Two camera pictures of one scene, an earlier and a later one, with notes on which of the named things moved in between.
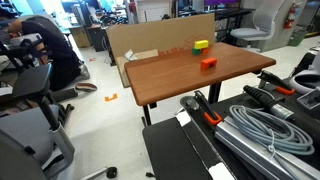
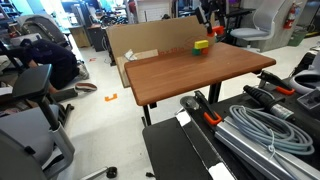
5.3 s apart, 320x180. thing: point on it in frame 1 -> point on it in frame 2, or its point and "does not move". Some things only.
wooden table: (159, 78) does not move
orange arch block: (205, 63) -> (219, 29)
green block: (195, 51) does not move
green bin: (296, 37) does not move
